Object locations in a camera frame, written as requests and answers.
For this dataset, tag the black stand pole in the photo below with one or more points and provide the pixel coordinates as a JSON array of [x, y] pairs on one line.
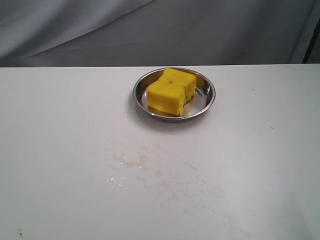
[[311, 43]]

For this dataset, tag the yellow sponge block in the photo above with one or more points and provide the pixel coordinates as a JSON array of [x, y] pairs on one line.
[[171, 91]]

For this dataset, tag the grey backdrop cloth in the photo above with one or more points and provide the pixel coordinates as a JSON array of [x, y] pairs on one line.
[[117, 33]]

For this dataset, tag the orange liquid spill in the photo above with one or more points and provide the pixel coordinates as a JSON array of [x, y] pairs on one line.
[[151, 169]]

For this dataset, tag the round stainless steel dish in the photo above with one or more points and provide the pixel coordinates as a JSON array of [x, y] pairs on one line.
[[203, 95]]

